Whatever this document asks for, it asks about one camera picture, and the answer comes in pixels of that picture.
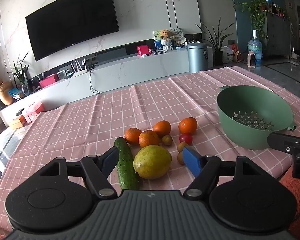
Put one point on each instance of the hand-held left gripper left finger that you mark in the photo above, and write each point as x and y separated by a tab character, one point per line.
110	161

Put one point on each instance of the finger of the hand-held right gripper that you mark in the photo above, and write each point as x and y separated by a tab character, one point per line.
281	141

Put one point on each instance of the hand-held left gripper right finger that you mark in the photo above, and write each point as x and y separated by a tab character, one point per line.
192	162

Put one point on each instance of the brown longan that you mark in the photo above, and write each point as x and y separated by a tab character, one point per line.
166	139
182	146
180	158

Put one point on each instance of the green cucumber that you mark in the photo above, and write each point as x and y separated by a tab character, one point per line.
126	167

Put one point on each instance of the red cherry tomato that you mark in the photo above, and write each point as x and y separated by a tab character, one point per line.
185	138

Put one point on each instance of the orange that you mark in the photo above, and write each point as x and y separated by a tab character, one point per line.
188	125
162	128
132	135
149	139

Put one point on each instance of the yellow green mango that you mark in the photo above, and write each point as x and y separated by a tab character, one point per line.
152	162

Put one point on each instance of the green colander bowl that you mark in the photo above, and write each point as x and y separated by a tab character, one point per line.
240	132

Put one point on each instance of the orange red fabric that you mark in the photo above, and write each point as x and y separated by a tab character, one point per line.
298	195

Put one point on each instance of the pink checkered tablecloth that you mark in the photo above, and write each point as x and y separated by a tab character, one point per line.
90	120

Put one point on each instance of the small pink white heater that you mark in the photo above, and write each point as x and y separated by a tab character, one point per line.
251	59

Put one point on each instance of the grey drawer cabinet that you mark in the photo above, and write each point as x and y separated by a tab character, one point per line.
278	37

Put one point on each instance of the blue water jug with pump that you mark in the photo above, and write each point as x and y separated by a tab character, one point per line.
256	48

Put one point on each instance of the pink gift boxes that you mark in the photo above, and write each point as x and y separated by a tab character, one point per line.
33	111

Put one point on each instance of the orange brown bag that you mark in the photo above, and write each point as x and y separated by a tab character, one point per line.
237	56

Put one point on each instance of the white router with antennas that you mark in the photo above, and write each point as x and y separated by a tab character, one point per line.
79	73

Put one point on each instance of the white marble television cabinet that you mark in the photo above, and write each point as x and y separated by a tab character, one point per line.
140	68

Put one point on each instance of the small white clock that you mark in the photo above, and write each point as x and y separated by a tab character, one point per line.
61	75

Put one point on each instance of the flat pink box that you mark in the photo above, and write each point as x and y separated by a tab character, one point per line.
48	82

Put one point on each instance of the white plastic bag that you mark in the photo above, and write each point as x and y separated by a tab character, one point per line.
227	55

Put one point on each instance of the cardboard box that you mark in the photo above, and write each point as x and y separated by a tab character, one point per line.
16	123

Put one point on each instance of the silver round trash can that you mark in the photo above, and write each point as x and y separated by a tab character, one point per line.
197	58

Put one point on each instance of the potted snake plant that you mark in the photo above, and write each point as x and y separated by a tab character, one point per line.
217	45

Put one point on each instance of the red box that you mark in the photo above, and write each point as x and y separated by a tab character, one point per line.
142	50

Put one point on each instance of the hanging pothos plant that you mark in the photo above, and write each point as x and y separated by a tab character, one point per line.
257	12

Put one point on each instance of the blue snack packet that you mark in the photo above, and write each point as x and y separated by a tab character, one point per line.
15	93

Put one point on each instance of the white ribbed pot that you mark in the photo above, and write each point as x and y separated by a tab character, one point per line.
167	45

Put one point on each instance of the potted orchid plant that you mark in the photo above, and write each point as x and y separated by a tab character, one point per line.
21	75

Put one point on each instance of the brown vase with dried flowers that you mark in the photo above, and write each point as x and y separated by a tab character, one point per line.
5	93

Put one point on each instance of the blue picture card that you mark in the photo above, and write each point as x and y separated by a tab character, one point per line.
157	41

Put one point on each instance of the round paper fan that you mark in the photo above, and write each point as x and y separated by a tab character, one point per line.
178	36

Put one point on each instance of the brown teddy bear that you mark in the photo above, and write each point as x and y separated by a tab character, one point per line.
165	34

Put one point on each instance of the black wall television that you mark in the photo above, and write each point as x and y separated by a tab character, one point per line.
72	20

